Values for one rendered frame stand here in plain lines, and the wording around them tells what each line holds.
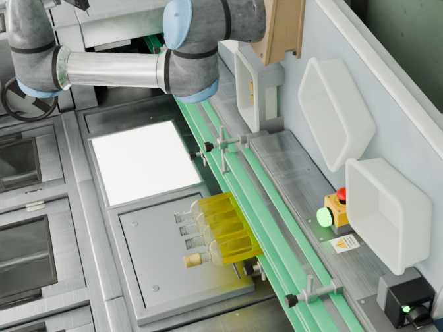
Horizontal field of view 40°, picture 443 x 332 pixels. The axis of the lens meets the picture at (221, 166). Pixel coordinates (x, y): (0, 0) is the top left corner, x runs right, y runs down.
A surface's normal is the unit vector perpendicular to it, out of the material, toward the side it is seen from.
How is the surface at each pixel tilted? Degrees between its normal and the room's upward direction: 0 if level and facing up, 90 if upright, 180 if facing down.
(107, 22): 90
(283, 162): 90
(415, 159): 0
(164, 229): 90
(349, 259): 90
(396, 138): 0
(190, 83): 66
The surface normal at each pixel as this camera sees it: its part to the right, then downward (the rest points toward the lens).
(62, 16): -0.07, -0.78
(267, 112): 0.31, 0.58
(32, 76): -0.11, 0.57
